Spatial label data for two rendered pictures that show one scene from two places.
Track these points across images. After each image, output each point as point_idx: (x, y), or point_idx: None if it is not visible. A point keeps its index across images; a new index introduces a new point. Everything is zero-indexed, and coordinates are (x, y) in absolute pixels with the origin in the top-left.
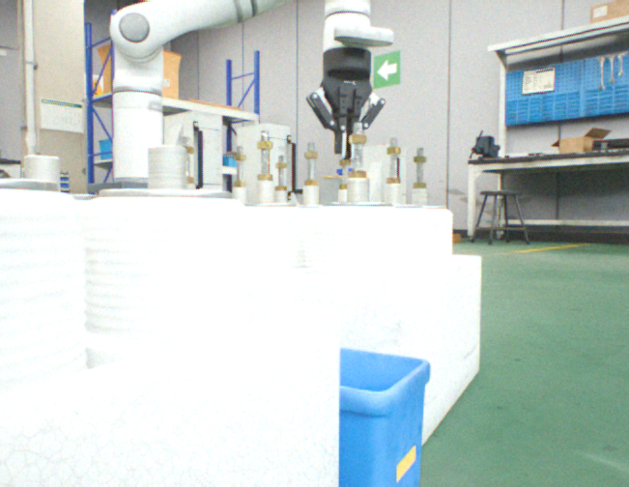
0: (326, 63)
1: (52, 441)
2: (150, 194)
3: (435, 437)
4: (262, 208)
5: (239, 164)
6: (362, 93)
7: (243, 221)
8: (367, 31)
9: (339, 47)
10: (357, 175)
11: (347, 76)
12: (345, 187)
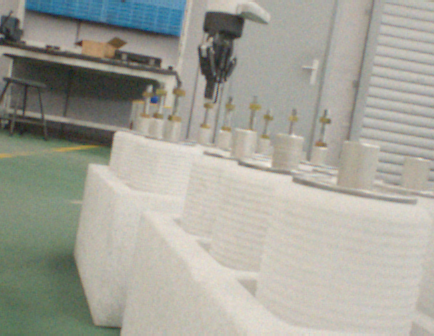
0: (217, 22)
1: None
2: None
3: None
4: (268, 160)
5: (162, 99)
6: (232, 53)
7: None
8: (263, 13)
9: (233, 15)
10: (324, 146)
11: (226, 37)
12: (208, 127)
